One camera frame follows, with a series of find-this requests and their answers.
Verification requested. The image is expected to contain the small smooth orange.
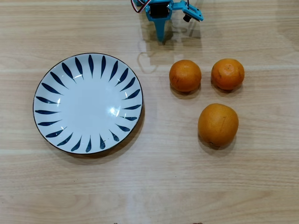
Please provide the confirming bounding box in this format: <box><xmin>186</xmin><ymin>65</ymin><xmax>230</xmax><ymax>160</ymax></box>
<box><xmin>169</xmin><ymin>59</ymin><xmax>202</xmax><ymax>92</ymax></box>

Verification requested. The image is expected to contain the red white black servo cable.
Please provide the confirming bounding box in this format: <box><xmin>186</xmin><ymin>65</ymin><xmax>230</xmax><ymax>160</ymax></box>
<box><xmin>130</xmin><ymin>0</ymin><xmax>147</xmax><ymax>14</ymax></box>

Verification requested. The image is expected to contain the small orange with dimpled end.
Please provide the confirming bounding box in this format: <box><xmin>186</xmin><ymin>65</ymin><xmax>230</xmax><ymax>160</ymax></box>
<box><xmin>211</xmin><ymin>58</ymin><xmax>245</xmax><ymax>91</ymax></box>

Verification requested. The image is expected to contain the white plate blue leaf pattern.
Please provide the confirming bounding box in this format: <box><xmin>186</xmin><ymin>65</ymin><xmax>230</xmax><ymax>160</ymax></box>
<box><xmin>32</xmin><ymin>52</ymin><xmax>144</xmax><ymax>155</ymax></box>

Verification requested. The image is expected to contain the teal mounted wrist camera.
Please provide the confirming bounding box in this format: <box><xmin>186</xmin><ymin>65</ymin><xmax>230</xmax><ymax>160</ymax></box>
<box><xmin>173</xmin><ymin>0</ymin><xmax>204</xmax><ymax>23</ymax></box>

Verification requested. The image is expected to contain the teal gripper black servo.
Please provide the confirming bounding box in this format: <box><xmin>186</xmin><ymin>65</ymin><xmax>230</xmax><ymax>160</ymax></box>
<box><xmin>144</xmin><ymin>0</ymin><xmax>175</xmax><ymax>43</ymax></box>

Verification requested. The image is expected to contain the large orange with scratch line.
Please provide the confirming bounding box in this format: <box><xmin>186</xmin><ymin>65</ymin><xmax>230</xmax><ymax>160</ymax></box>
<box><xmin>197</xmin><ymin>103</ymin><xmax>240</xmax><ymax>147</ymax></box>

